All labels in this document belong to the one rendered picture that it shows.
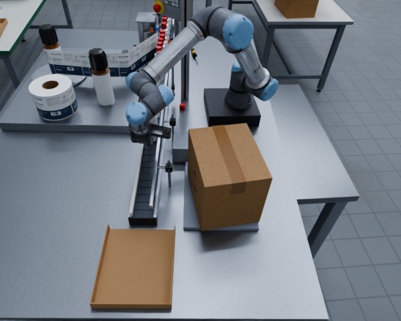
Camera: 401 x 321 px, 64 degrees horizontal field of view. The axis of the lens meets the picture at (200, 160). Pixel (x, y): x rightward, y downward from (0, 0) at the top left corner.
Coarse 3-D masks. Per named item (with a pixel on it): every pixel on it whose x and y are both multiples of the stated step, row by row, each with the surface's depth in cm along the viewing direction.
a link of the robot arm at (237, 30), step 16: (224, 16) 119; (240, 16) 117; (208, 32) 126; (224, 32) 118; (240, 32) 118; (240, 48) 123; (240, 64) 138; (256, 64) 139; (256, 80) 147; (272, 80) 151; (256, 96) 158
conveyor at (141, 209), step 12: (168, 72) 200; (144, 144) 153; (156, 144) 154; (144, 156) 148; (144, 168) 143; (144, 180) 138; (156, 180) 138; (144, 192) 133; (144, 204) 129; (132, 216) 125; (144, 216) 125
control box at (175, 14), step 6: (156, 0) 155; (162, 0) 153; (180, 0) 148; (192, 0) 154; (162, 6) 155; (168, 6) 154; (180, 6) 150; (192, 6) 157; (162, 12) 157; (168, 12) 156; (174, 12) 153; (180, 12) 152; (192, 12) 159; (174, 18) 156; (180, 18) 154
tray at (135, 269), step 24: (120, 240) 122; (144, 240) 123; (168, 240) 123; (120, 264) 116; (144, 264) 116; (168, 264) 116; (96, 288) 109; (120, 288) 110; (144, 288) 110; (168, 288) 110
